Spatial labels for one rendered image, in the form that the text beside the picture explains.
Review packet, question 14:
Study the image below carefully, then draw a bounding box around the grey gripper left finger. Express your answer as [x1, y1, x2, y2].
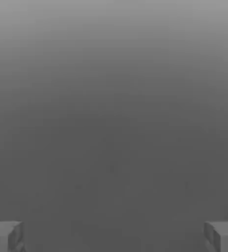
[0, 220, 26, 252]

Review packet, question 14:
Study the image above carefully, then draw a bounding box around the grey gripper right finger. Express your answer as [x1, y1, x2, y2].
[203, 220, 228, 252]

